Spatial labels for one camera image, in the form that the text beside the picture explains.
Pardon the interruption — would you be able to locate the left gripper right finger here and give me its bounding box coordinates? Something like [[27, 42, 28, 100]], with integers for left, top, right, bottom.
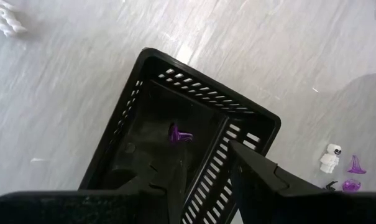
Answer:
[[228, 139, 327, 224]]

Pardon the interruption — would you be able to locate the purple translucent witch hat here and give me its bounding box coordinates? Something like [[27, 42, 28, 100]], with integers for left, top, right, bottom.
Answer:
[[168, 123, 195, 146], [347, 154, 367, 175]]

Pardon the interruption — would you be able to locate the black plastic basket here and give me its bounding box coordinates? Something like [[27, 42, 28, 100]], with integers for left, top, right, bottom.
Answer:
[[78, 47, 282, 224]]

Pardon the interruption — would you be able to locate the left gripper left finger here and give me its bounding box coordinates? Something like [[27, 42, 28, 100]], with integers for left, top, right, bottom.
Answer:
[[117, 150, 189, 224]]

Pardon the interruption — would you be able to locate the white skeleton figure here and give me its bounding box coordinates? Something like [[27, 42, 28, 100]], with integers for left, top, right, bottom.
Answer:
[[0, 0, 27, 37], [319, 143, 342, 174]]

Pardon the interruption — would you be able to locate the purple translucent pumpkin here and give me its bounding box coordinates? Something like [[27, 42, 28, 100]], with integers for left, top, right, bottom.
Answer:
[[342, 179, 362, 193]]

